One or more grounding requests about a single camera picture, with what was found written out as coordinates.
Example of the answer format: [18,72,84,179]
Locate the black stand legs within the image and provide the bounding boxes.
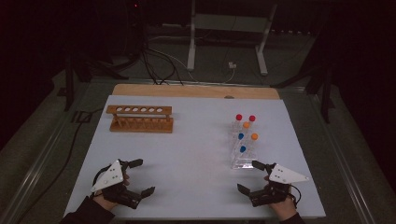
[64,52,130,112]
[270,62,336,124]

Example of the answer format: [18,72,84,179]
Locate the person's right hand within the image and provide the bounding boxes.
[269,195,299,222]

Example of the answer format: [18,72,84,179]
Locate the white table mat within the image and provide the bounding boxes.
[64,94,327,220]

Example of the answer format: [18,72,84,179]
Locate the wooden test tube rack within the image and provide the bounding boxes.
[106,105,175,134]

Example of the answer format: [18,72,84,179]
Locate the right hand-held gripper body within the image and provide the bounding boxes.
[248,162,310,208]

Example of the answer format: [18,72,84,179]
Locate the black floor cable bundle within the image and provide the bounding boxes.
[141,40,185,87]

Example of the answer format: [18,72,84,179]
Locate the clear plastic test tube rack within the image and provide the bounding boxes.
[230,119,260,171]

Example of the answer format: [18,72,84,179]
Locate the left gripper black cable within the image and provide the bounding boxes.
[91,163,111,198]

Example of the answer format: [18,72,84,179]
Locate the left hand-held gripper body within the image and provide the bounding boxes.
[90,159,143,210]

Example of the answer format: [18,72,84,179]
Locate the person's left hand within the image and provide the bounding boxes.
[92,190,121,213]

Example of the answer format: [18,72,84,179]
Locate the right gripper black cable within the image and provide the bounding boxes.
[288,183,303,209]

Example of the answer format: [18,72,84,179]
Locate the white metal stand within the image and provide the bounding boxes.
[186,0,278,77]

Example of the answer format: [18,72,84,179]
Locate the metal floor rail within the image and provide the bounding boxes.
[0,81,94,224]
[306,90,379,224]

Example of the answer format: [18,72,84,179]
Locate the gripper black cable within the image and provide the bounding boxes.
[288,183,303,209]
[91,163,111,198]

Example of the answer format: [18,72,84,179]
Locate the white plug with cable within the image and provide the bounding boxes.
[199,61,238,84]

